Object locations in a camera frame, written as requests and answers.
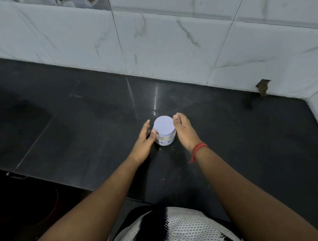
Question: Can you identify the person's left hand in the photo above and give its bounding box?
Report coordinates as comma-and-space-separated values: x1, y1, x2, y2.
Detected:
129, 119, 158, 166

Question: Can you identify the person's right hand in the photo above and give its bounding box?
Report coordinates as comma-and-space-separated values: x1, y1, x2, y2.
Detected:
173, 112, 203, 154

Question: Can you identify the clear jar with white lid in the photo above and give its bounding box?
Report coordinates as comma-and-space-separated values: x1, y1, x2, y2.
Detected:
152, 116, 177, 146

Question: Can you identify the person's left forearm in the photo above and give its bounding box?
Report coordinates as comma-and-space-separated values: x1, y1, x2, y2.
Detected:
37, 156, 141, 241

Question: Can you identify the person's right forearm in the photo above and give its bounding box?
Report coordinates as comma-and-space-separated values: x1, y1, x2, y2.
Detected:
194, 147, 318, 241

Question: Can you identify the red thread wristband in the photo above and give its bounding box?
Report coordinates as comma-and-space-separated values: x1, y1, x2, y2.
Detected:
189, 142, 208, 164

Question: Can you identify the black and white knit shirt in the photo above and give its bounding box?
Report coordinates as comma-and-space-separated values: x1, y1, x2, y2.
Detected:
113, 206, 245, 241

